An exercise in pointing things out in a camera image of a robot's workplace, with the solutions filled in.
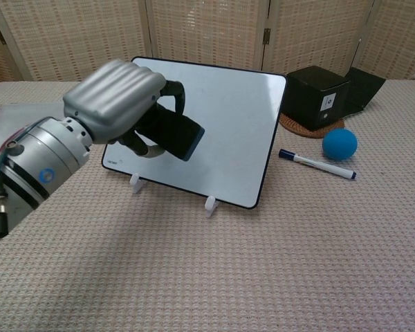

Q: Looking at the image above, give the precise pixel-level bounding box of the black box with white label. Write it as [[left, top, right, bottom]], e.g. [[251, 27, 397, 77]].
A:
[[284, 65, 351, 131]]

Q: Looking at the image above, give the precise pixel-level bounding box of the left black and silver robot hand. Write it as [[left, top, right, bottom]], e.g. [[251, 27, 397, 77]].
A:
[[62, 60, 187, 159]]

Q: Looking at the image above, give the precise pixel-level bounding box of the white marker with blue cap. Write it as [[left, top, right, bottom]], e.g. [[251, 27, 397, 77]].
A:
[[278, 148, 360, 181]]

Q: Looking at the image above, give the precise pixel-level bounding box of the beige woven tablecloth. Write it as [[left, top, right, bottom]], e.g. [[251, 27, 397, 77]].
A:
[[0, 76, 415, 332]]

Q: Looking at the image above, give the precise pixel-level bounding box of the woven folding screen panel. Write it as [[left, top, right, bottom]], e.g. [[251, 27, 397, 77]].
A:
[[359, 0, 415, 81], [262, 0, 380, 75], [0, 0, 154, 82], [145, 0, 268, 75]]

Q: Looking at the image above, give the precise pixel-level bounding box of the small whiteboard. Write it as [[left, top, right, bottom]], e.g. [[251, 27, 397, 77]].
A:
[[102, 57, 288, 210]]

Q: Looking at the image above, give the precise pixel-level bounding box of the round woven brown coaster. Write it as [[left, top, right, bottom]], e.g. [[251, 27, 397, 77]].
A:
[[279, 112, 346, 140]]

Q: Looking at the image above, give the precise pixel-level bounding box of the blue foam ball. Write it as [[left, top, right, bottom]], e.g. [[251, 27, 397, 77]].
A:
[[322, 127, 358, 161]]

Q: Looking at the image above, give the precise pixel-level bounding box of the white plastic board stand foot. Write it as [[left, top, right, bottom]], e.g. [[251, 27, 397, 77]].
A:
[[204, 195, 219, 219], [129, 172, 146, 193]]

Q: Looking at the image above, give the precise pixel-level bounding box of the black rectangular box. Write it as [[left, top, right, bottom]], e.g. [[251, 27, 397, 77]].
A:
[[143, 107, 205, 160]]

